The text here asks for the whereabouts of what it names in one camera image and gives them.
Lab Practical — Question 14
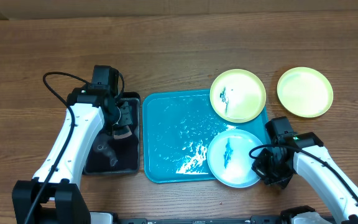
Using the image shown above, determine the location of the pink sponge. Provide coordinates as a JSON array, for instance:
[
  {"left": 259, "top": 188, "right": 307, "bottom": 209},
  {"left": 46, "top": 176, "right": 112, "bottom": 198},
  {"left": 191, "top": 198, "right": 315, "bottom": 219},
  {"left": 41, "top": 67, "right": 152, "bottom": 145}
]
[{"left": 112, "top": 126, "right": 132, "bottom": 140}]

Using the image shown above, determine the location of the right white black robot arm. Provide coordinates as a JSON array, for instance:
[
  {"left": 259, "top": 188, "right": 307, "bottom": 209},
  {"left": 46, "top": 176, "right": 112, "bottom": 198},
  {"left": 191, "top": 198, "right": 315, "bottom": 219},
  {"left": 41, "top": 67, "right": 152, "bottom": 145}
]
[{"left": 249, "top": 132, "right": 358, "bottom": 223}]

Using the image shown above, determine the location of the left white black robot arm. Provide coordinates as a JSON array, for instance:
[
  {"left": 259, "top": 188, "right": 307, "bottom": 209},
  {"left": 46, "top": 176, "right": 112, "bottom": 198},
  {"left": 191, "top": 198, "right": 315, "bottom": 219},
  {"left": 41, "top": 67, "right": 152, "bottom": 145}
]
[{"left": 12, "top": 85, "right": 139, "bottom": 223}]

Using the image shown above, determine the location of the teal plastic tray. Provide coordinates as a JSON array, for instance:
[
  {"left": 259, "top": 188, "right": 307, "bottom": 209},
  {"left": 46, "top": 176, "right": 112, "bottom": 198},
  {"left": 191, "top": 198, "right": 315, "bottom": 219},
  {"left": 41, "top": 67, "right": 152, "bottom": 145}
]
[{"left": 142, "top": 90, "right": 270, "bottom": 184}]

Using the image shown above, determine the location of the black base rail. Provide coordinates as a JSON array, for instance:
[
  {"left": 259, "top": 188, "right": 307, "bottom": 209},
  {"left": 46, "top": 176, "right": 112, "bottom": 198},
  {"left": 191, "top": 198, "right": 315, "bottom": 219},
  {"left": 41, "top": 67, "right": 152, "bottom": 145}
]
[{"left": 88, "top": 212, "right": 291, "bottom": 224}]

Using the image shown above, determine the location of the yellow plate with blue stain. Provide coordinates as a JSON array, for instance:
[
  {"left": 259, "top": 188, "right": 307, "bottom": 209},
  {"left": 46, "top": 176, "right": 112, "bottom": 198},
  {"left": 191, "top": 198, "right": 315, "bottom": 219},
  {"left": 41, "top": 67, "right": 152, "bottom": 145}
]
[{"left": 277, "top": 67, "right": 334, "bottom": 118}]

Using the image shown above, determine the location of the black water tray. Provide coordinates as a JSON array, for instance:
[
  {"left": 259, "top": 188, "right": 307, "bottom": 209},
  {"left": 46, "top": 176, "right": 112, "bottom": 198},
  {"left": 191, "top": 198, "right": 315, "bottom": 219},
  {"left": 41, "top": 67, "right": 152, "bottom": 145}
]
[{"left": 83, "top": 92, "right": 140, "bottom": 175}]

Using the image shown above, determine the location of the light blue plate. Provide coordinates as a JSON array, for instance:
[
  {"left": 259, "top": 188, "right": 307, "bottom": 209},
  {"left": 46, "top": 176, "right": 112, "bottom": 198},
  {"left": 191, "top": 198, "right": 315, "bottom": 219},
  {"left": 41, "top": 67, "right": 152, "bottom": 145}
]
[{"left": 206, "top": 129, "right": 262, "bottom": 188}]

